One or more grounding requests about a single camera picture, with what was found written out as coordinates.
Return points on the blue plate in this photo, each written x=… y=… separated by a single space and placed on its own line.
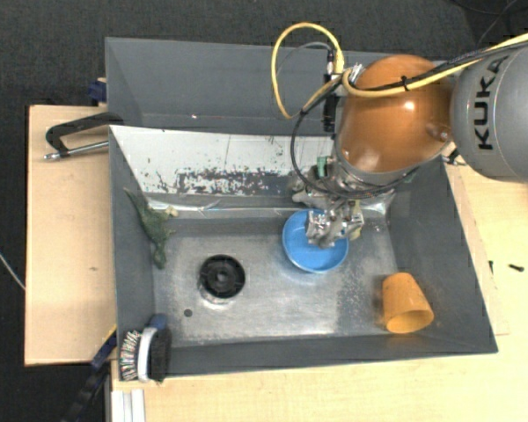
x=317 y=257

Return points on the grey metal bin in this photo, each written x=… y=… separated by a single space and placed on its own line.
x=273 y=297

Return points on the orange cup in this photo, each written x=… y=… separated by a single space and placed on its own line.
x=405 y=301

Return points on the black round ribbed disc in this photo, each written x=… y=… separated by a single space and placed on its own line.
x=222 y=276

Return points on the green toy dinosaur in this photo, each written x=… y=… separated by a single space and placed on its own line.
x=155 y=227

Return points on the small black screw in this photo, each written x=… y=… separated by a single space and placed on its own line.
x=517 y=268

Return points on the white and black brush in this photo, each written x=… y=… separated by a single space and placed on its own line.
x=145 y=350

